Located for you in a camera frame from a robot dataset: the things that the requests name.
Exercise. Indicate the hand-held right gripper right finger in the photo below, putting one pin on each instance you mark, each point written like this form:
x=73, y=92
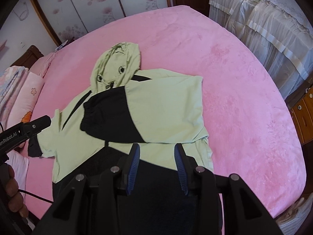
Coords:
x=181, y=171

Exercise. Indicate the small white blue object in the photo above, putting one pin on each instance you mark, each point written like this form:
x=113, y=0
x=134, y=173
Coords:
x=62, y=45

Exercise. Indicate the floral sliding door wardrobe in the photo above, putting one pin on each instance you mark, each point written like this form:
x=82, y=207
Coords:
x=97, y=2

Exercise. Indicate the person's left hand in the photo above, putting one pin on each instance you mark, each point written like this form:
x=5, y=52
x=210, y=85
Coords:
x=13, y=193

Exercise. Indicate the white woven basket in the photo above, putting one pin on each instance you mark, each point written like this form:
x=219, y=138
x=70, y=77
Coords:
x=294, y=213

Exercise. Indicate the pink flower pillow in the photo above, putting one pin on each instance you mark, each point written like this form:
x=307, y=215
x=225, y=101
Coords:
x=31, y=90

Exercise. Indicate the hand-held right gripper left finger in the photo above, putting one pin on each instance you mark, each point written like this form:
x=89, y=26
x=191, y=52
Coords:
x=133, y=170

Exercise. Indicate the pastel folded quilt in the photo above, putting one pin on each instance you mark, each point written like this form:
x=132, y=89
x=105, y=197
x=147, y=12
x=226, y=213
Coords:
x=11, y=77

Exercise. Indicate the wooden headboard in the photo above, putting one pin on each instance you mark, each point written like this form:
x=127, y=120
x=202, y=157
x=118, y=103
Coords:
x=31, y=53

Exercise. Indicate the pink bed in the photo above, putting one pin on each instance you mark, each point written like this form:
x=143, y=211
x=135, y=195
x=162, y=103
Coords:
x=232, y=78

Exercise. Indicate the green and black hoodie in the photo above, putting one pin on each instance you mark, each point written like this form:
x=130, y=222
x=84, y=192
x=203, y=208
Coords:
x=161, y=102

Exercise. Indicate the wooden drawer cabinet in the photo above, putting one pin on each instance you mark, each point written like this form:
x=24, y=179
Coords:
x=303, y=115

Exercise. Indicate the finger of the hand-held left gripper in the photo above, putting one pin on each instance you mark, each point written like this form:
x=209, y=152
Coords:
x=38, y=124

